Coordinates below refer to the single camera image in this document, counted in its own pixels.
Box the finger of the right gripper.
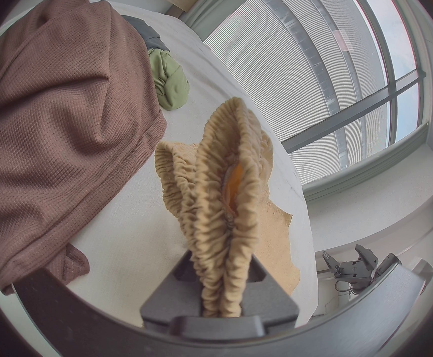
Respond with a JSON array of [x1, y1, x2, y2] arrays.
[[354, 244, 379, 271], [322, 251, 343, 279]]

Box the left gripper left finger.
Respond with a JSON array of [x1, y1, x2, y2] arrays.
[[140, 252, 204, 329]]

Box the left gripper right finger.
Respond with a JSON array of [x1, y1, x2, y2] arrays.
[[242, 255, 300, 327]]

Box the tan shorts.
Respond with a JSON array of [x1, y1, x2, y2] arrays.
[[154, 96, 301, 319]]

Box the bed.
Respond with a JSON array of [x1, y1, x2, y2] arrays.
[[0, 0, 319, 357]]

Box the window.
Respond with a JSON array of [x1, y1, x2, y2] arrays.
[[202, 0, 427, 187]]

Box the green garment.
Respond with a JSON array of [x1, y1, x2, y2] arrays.
[[148, 47, 190, 111]]

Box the brown garment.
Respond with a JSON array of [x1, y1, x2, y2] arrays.
[[0, 0, 169, 297]]

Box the black garment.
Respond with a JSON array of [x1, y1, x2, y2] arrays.
[[121, 14, 171, 54]]

